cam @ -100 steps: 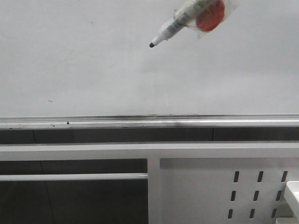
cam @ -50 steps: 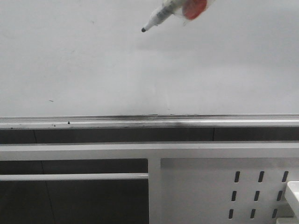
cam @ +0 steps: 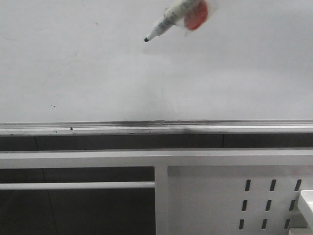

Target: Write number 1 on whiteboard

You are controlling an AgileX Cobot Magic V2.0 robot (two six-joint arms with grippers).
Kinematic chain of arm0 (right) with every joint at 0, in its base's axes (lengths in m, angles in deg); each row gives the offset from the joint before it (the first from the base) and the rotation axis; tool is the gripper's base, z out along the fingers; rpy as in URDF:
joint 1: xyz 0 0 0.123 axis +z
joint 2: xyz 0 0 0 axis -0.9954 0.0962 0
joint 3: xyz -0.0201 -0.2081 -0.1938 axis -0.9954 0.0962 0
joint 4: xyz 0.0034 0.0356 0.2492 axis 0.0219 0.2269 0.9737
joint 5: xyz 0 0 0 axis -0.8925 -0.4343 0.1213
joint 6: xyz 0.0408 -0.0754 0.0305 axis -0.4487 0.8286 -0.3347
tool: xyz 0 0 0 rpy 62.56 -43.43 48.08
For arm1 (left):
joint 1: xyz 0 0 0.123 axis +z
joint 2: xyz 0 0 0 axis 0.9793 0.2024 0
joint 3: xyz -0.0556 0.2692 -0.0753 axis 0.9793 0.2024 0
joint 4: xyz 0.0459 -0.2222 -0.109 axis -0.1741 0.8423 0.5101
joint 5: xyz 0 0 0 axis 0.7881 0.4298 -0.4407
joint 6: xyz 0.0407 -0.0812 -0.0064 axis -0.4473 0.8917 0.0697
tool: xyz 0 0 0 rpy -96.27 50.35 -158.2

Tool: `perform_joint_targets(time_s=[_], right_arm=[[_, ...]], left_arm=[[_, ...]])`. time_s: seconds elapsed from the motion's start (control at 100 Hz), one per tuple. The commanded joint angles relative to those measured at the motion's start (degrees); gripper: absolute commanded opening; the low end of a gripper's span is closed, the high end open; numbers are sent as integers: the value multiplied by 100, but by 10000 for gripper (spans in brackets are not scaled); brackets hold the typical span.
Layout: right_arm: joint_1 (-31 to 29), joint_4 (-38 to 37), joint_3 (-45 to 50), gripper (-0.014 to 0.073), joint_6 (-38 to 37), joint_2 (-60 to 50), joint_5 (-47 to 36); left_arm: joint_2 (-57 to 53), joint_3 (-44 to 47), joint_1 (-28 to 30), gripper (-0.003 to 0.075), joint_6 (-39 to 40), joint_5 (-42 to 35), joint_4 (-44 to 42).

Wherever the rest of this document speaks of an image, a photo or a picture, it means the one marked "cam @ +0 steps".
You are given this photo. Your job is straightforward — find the white whiteboard with aluminium frame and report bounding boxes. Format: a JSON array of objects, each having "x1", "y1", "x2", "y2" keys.
[{"x1": 0, "y1": 0, "x2": 313, "y2": 136}]

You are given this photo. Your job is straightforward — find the white black-tipped whiteboard marker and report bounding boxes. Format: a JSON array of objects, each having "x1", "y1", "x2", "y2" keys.
[{"x1": 144, "y1": 0, "x2": 201, "y2": 42}]

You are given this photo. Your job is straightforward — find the white plastic marker tray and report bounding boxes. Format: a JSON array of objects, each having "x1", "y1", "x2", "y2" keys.
[{"x1": 288, "y1": 190, "x2": 313, "y2": 235}]

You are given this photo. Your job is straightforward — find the white metal pegboard stand frame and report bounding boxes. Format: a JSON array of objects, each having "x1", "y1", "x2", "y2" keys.
[{"x1": 0, "y1": 149, "x2": 313, "y2": 235}]

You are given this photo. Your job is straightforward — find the red round magnet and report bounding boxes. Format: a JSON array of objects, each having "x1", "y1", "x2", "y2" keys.
[{"x1": 176, "y1": 0, "x2": 219, "y2": 37}]

